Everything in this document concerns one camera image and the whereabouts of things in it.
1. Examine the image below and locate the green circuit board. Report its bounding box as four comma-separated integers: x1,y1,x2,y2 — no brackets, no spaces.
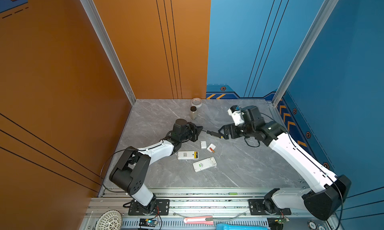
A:
139,219,159,229

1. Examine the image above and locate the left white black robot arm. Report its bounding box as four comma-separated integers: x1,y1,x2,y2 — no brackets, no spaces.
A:
109,119,203,212

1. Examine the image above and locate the cyan cylinder object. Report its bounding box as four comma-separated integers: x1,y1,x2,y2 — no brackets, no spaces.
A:
216,223,268,230

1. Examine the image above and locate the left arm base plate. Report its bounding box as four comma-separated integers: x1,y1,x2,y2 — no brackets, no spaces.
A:
128,199,170,216

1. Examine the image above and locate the aluminium rail frame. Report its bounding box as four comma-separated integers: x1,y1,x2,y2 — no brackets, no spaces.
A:
79,188,343,230

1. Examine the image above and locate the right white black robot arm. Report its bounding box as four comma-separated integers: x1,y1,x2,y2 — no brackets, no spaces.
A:
219,105,352,221

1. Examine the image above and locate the white battery cover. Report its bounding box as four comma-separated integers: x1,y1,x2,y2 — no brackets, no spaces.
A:
200,141,207,149
207,143,216,153

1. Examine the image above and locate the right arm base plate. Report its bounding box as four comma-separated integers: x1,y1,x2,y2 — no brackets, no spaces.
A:
248,199,292,216

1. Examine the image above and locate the pink box cutter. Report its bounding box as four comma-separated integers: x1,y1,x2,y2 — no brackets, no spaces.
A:
183,216,214,226

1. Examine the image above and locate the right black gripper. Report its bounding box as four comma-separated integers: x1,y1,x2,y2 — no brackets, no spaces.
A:
216,123,254,140

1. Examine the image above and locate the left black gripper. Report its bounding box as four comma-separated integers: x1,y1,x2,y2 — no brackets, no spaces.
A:
179,123,203,144

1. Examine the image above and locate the white mesh basket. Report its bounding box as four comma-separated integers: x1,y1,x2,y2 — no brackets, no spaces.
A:
95,210,123,230

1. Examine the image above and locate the small brown-capped jar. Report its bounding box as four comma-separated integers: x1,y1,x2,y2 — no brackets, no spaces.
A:
190,106,198,120

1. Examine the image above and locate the black yellow screwdriver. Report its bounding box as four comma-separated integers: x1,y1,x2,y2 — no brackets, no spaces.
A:
206,130,223,139

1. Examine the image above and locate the white remote control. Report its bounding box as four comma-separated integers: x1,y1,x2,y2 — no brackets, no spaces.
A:
193,157,217,173

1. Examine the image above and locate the white remote with display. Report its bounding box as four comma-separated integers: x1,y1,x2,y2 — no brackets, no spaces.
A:
177,151,199,160

